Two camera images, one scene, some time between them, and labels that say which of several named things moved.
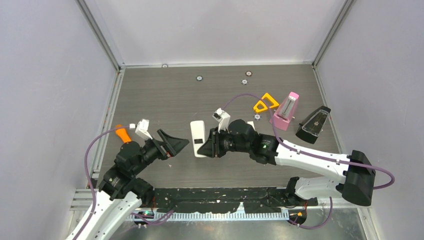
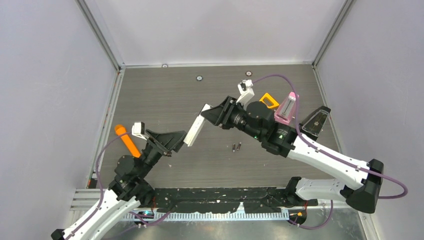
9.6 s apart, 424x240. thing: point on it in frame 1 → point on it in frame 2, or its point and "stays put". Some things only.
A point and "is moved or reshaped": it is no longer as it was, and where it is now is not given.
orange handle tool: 122,132 stays put
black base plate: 227,200 stays put
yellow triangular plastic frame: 276,104 stays put
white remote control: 197,128 is moved or reshaped
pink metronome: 285,111 stays put
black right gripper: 212,148 → 220,115
